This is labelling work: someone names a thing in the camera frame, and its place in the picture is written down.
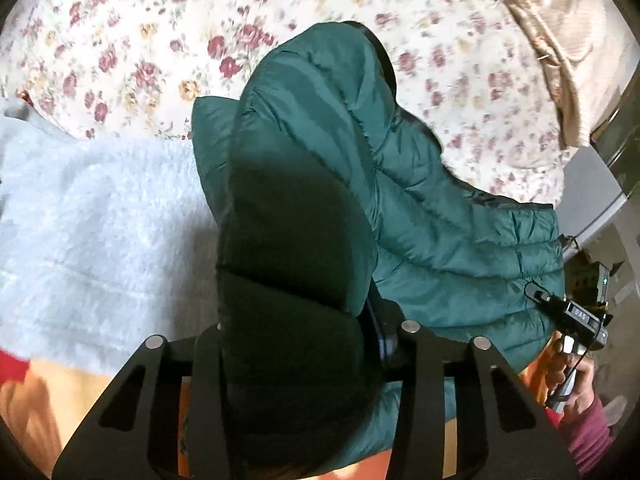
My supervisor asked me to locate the dark green quilted jacket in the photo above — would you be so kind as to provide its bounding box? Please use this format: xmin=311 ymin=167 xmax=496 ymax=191
xmin=190 ymin=20 xmax=566 ymax=480

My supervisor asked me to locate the maroon sleeve forearm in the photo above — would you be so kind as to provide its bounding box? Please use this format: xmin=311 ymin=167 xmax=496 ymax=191
xmin=546 ymin=396 xmax=613 ymax=477

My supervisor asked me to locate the person's right hand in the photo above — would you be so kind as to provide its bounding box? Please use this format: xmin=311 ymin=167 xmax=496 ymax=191
xmin=544 ymin=340 xmax=596 ymax=420

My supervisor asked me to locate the orange patterned fleece blanket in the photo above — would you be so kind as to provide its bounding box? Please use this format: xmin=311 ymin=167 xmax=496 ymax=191
xmin=0 ymin=339 xmax=566 ymax=480

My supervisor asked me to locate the light grey sweatshirt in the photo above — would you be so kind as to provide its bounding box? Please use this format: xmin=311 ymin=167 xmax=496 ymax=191
xmin=1 ymin=99 xmax=217 ymax=374

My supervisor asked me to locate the white floral quilt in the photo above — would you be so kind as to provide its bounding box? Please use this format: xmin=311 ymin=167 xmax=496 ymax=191
xmin=1 ymin=0 xmax=570 ymax=205

